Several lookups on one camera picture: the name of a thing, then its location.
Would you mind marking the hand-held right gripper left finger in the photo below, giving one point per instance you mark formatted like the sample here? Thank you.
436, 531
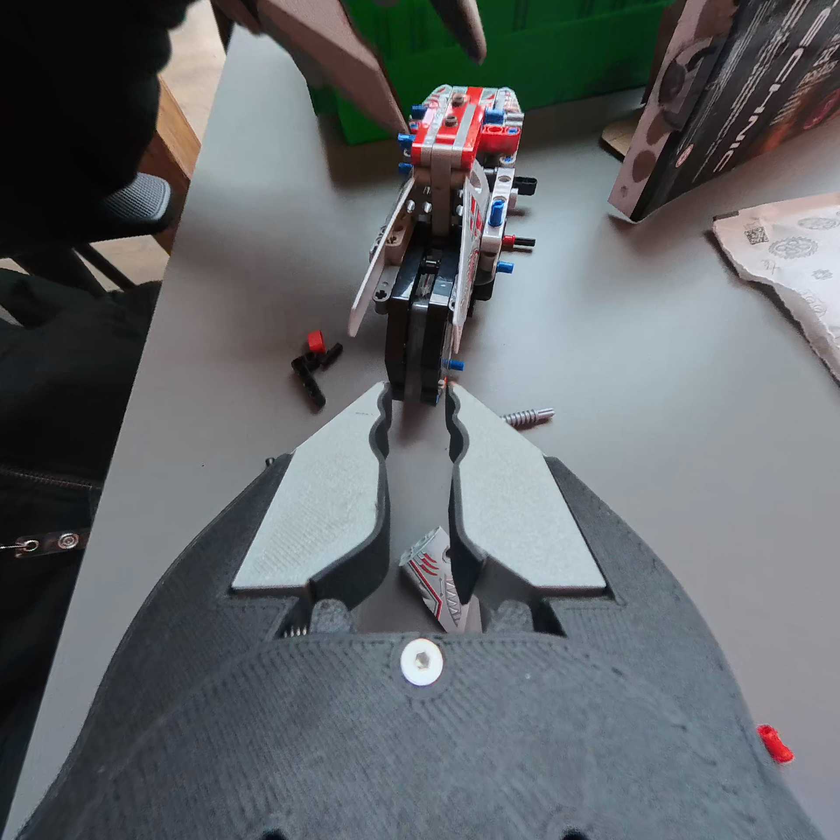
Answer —
315, 518

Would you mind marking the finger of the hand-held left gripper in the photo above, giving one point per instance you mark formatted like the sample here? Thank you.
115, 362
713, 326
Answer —
328, 39
463, 26

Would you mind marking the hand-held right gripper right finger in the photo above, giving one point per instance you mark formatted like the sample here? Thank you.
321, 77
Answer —
525, 525

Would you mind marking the red grey lego vehicle model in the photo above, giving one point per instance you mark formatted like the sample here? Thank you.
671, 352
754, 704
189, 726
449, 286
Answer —
453, 131

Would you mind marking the person's left forearm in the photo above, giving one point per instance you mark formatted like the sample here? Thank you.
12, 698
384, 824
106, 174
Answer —
72, 111

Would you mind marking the grey lego spring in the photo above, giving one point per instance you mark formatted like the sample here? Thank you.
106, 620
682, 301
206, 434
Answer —
528, 417

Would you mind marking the grey printed lego panel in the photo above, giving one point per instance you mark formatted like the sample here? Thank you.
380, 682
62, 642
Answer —
430, 577

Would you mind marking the black angled lego connector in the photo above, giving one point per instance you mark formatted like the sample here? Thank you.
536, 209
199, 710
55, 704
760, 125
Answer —
312, 377

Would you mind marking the small red lego piece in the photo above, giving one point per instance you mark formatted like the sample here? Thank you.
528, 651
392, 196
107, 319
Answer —
774, 743
316, 340

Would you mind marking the black lego set box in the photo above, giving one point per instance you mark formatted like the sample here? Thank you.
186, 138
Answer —
741, 111

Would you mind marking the green plastic bin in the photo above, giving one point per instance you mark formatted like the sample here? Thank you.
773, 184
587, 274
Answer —
558, 59

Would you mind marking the black office chair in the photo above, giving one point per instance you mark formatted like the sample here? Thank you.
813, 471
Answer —
141, 200

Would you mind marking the black zip jacket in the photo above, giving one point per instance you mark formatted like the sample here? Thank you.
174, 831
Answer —
52, 394

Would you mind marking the printed paper bag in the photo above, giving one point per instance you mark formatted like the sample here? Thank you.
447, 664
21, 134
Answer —
794, 262

